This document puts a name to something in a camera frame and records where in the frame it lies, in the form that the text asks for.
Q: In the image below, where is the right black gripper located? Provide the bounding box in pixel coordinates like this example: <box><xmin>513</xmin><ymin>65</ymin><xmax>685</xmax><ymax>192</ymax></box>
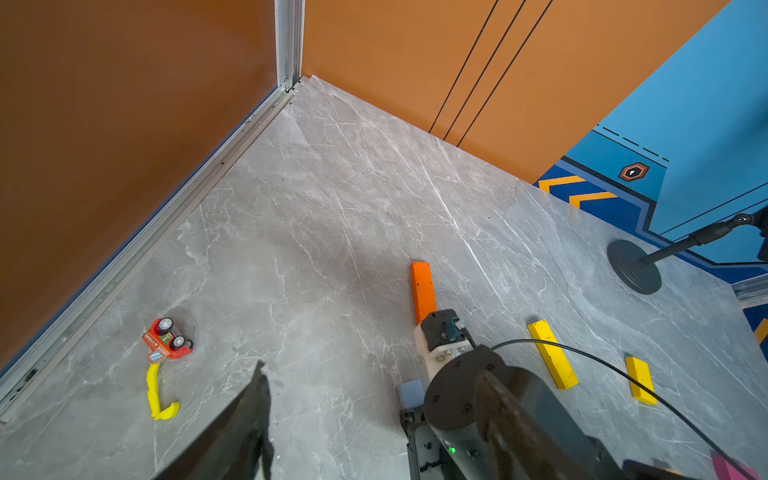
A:
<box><xmin>400</xmin><ymin>346</ymin><xmax>600</xmax><ymax>479</ymax></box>

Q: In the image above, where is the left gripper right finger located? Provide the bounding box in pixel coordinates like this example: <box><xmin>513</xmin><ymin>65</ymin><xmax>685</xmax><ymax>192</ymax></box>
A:
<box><xmin>474</xmin><ymin>373</ymin><xmax>625</xmax><ymax>479</ymax></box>

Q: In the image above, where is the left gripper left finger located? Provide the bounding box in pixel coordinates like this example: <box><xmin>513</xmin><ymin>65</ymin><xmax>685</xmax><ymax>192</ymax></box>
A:
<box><xmin>157</xmin><ymin>361</ymin><xmax>275</xmax><ymax>479</ymax></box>

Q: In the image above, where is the light blue block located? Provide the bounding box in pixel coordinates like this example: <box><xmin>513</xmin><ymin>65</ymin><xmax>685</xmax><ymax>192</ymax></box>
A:
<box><xmin>397</xmin><ymin>379</ymin><xmax>425</xmax><ymax>410</ymax></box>

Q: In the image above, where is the orange long block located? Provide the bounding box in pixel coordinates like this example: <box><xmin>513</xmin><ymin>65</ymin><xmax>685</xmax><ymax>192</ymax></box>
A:
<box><xmin>410</xmin><ymin>262</ymin><xmax>438</xmax><ymax>325</ymax></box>

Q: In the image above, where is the magenta block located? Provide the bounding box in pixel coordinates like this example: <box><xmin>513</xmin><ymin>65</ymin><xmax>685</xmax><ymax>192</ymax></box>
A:
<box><xmin>712</xmin><ymin>455</ymin><xmax>759</xmax><ymax>480</ymax></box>

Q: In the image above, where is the long yellow block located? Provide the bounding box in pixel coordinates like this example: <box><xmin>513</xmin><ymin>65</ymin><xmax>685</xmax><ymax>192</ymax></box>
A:
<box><xmin>527</xmin><ymin>320</ymin><xmax>579</xmax><ymax>390</ymax></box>

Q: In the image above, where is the yellow plastic hook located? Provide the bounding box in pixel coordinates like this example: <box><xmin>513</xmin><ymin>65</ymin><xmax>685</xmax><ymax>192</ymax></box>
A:
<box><xmin>146</xmin><ymin>364</ymin><xmax>180</xmax><ymax>421</ymax></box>

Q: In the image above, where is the red toy car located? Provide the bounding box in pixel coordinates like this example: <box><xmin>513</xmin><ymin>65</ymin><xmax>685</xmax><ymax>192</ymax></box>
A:
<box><xmin>142</xmin><ymin>317</ymin><xmax>194</xmax><ymax>365</ymax></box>

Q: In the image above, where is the small yellow block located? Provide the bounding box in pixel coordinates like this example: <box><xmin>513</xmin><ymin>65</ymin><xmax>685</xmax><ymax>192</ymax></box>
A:
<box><xmin>625</xmin><ymin>357</ymin><xmax>658</xmax><ymax>405</ymax></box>

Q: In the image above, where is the black microphone on stand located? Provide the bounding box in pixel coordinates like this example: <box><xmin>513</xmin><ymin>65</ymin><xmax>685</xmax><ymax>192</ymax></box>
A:
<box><xmin>607</xmin><ymin>207</ymin><xmax>767</xmax><ymax>295</ymax></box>

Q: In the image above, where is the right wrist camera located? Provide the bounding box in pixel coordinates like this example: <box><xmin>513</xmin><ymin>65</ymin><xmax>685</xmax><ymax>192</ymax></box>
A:
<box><xmin>414</xmin><ymin>309</ymin><xmax>476</xmax><ymax>382</ymax></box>

